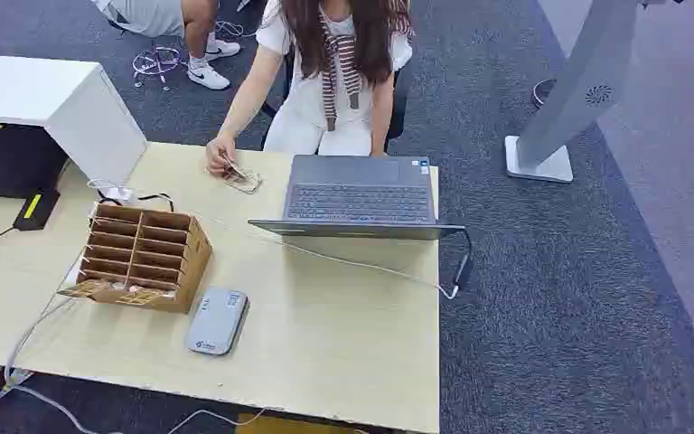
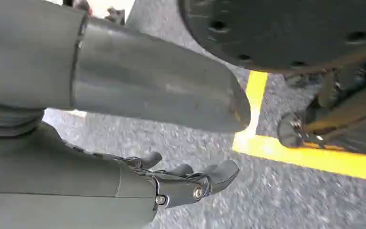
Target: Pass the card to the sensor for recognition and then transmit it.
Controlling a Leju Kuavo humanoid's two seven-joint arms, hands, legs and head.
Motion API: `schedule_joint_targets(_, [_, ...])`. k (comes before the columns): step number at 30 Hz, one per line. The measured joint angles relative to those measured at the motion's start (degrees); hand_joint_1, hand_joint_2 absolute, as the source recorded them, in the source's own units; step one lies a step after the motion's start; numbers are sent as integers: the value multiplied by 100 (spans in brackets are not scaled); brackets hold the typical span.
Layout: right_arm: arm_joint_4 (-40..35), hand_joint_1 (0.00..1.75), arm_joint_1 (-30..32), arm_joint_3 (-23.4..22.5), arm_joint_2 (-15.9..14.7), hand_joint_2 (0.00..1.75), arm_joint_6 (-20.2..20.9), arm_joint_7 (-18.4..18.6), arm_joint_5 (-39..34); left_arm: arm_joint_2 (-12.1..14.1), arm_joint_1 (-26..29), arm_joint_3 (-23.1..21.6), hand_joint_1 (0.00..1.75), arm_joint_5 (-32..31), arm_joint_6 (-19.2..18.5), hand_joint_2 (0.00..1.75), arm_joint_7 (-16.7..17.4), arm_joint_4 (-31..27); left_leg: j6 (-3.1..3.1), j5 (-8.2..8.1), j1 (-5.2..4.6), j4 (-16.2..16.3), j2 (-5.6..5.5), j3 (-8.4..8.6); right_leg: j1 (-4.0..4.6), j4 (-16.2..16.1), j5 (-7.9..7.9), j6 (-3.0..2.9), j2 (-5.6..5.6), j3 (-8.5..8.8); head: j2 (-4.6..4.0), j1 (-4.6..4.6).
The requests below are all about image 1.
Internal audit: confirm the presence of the grey laptop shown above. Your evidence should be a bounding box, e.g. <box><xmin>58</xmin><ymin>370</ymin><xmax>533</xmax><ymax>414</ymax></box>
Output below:
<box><xmin>248</xmin><ymin>154</ymin><xmax>466</xmax><ymax>241</ymax></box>

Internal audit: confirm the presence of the black office chair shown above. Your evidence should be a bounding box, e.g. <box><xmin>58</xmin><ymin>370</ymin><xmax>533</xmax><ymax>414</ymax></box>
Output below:
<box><xmin>259</xmin><ymin>51</ymin><xmax>413</xmax><ymax>152</ymax></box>

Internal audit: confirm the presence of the seated person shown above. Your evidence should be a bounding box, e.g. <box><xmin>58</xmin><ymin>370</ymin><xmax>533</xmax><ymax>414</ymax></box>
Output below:
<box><xmin>205</xmin><ymin>0</ymin><xmax>415</xmax><ymax>177</ymax></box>

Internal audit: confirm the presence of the person's hand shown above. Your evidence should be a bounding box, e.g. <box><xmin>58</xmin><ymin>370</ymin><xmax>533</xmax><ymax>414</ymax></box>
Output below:
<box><xmin>205</xmin><ymin>134</ymin><xmax>238</xmax><ymax>177</ymax></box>

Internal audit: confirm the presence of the grey card reader device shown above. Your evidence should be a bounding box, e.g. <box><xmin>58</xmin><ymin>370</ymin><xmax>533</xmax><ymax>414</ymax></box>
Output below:
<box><xmin>185</xmin><ymin>287</ymin><xmax>250</xmax><ymax>357</ymax></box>

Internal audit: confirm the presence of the white sneaker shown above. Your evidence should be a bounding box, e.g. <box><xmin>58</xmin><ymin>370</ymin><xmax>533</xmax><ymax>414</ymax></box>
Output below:
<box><xmin>186</xmin><ymin>61</ymin><xmax>232</xmax><ymax>91</ymax></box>
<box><xmin>205</xmin><ymin>38</ymin><xmax>243</xmax><ymax>62</ymax></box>

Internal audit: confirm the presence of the wooden card box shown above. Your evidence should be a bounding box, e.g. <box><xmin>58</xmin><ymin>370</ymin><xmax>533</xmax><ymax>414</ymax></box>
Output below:
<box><xmin>59</xmin><ymin>202</ymin><xmax>213</xmax><ymax>315</ymax></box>

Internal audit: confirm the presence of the grey stand with white base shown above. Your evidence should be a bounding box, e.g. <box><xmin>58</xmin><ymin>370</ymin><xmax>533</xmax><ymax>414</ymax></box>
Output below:
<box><xmin>504</xmin><ymin>0</ymin><xmax>669</xmax><ymax>184</ymax></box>

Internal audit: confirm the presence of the standing person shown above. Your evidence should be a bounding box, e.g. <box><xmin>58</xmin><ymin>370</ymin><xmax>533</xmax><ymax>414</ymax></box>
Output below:
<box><xmin>89</xmin><ymin>0</ymin><xmax>243</xmax><ymax>91</ymax></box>

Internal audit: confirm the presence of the white box cabinet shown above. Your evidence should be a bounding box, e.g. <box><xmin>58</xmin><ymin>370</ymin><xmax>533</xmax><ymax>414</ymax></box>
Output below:
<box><xmin>0</xmin><ymin>52</ymin><xmax>149</xmax><ymax>200</ymax></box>

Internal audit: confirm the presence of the black device with yellow label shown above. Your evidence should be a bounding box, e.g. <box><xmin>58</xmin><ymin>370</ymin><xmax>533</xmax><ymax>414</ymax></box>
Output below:
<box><xmin>13</xmin><ymin>187</ymin><xmax>61</xmax><ymax>232</ymax></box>

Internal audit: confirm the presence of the white cable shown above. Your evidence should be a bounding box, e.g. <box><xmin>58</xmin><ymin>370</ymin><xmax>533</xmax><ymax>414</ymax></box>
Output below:
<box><xmin>200</xmin><ymin>212</ymin><xmax>461</xmax><ymax>301</ymax></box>

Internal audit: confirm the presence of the black laptop cable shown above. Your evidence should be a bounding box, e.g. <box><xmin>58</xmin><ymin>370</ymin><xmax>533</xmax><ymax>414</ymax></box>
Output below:
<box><xmin>439</xmin><ymin>229</ymin><xmax>475</xmax><ymax>293</ymax></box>

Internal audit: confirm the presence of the black lanyard strap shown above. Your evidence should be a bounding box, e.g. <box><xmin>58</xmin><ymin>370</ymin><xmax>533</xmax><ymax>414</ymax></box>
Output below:
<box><xmin>96</xmin><ymin>189</ymin><xmax>175</xmax><ymax>213</ymax></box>

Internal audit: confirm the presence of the coiled cable bundle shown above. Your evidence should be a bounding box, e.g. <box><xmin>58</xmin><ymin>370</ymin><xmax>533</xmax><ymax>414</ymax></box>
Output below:
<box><xmin>131</xmin><ymin>46</ymin><xmax>183</xmax><ymax>92</ymax></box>

